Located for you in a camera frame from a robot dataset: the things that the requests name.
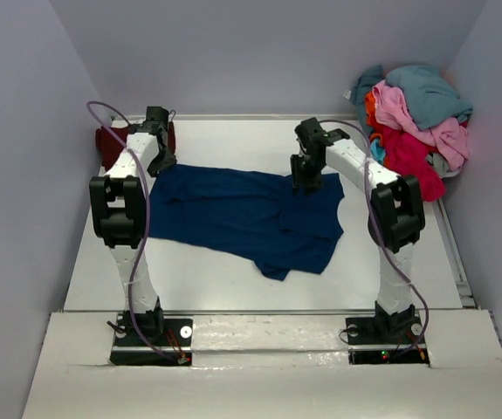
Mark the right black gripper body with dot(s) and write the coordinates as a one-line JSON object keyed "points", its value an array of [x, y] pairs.
{"points": [[306, 173]]}

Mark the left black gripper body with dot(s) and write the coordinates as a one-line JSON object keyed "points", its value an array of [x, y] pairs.
{"points": [[161, 161]]}

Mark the navy blue t shirt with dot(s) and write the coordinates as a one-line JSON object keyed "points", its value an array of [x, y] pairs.
{"points": [[252, 215]]}

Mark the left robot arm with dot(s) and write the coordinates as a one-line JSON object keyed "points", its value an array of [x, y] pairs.
{"points": [[131, 156]]}

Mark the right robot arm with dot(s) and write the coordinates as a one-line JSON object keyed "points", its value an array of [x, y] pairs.
{"points": [[395, 222]]}

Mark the folded dark red shirt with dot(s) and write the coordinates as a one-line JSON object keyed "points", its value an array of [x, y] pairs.
{"points": [[110, 149]]}

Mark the light blue t shirt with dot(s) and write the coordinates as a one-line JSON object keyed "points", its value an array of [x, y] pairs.
{"points": [[377, 151]]}

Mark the orange t shirt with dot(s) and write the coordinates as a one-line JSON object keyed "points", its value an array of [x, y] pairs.
{"points": [[374, 127]]}

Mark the magenta t shirt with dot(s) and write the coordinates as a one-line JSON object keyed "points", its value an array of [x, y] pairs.
{"points": [[406, 155]]}

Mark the light pink t shirt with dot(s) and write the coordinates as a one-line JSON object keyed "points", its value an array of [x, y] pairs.
{"points": [[449, 137]]}

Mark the grey blue t shirt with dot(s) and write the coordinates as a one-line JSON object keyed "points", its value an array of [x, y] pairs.
{"points": [[430, 98]]}

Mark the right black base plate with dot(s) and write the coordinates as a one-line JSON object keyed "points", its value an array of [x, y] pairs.
{"points": [[368, 347]]}

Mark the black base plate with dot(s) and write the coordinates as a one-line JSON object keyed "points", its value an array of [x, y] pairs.
{"points": [[368, 347], [173, 348]]}

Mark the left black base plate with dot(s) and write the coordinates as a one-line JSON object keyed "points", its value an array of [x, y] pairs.
{"points": [[173, 348]]}

